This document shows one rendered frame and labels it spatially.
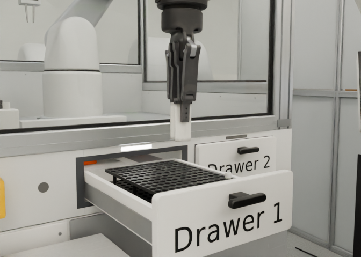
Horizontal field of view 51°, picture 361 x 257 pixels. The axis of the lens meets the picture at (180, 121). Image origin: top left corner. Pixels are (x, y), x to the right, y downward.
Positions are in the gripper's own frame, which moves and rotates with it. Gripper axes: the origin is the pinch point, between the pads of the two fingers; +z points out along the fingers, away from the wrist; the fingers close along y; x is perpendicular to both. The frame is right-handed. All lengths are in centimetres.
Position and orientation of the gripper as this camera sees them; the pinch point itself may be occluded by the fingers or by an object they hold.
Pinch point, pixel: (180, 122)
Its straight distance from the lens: 70.9
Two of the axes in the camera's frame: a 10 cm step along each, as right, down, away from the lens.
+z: -0.1, 10.0, 0.9
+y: 3.2, 0.9, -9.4
